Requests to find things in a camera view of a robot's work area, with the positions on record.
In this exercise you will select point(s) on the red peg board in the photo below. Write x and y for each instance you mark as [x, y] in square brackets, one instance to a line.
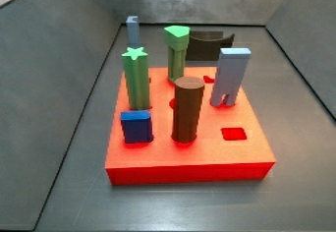
[230, 151]

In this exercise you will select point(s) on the brown cylinder peg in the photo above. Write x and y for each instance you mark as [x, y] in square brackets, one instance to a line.
[188, 101]

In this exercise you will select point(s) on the dark blue square peg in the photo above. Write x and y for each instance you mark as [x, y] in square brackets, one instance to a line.
[138, 126]

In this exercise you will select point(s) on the green star peg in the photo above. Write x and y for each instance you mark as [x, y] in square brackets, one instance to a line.
[135, 59]

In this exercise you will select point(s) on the black curved holder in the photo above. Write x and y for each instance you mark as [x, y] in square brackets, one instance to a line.
[206, 44]

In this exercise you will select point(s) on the light blue bridge peg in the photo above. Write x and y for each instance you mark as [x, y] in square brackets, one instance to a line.
[230, 73]

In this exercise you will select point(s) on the green triangle peg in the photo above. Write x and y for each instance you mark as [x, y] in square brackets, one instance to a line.
[178, 41]

